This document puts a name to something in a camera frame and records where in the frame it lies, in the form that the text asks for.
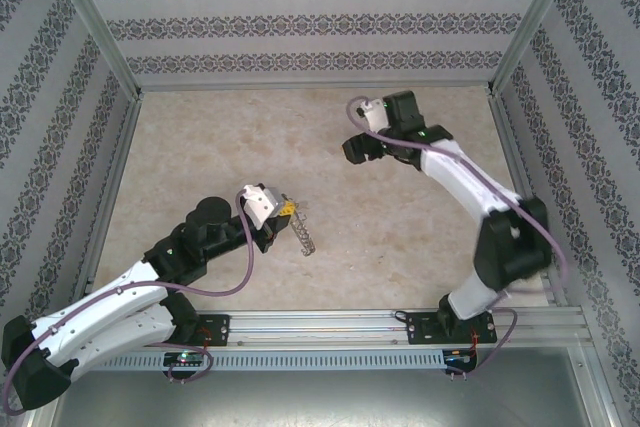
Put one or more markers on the metal keyring with small rings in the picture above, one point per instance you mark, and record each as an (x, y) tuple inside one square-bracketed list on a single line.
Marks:
[(306, 239)]

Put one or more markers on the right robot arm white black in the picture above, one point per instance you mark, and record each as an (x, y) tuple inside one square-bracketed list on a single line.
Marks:
[(460, 177)]

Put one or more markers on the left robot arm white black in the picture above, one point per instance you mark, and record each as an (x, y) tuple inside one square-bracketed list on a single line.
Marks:
[(100, 317)]

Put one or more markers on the left circuit board green light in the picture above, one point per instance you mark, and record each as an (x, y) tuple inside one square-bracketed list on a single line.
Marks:
[(185, 358)]

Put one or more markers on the grey metal sheet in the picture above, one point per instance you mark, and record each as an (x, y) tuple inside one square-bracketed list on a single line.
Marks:
[(320, 397)]

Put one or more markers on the right circuit board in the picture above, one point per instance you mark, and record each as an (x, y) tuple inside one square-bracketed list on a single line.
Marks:
[(459, 357)]

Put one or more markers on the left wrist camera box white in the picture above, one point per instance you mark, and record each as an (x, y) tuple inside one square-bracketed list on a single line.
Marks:
[(260, 207)]

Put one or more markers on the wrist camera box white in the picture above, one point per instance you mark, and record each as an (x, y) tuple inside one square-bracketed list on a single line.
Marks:
[(260, 207), (375, 117)]

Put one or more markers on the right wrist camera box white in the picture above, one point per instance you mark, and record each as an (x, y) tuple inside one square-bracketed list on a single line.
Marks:
[(375, 117)]

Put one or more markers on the aluminium rear frame rail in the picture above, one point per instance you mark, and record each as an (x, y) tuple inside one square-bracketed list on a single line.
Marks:
[(315, 85)]

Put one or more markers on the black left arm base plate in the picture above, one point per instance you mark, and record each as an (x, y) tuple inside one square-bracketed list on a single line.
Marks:
[(220, 329)]

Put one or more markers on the aluminium side frame rail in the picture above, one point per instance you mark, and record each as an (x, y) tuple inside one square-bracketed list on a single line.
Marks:
[(512, 147), (120, 157)]

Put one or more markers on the aluminium mounting rail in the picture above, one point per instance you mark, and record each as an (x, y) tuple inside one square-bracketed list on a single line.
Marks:
[(320, 327)]

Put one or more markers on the aluminium frame post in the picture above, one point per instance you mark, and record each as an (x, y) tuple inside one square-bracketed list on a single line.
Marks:
[(537, 17), (90, 17)]

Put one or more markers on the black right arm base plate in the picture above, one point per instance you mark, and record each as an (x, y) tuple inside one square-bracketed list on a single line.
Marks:
[(417, 329)]

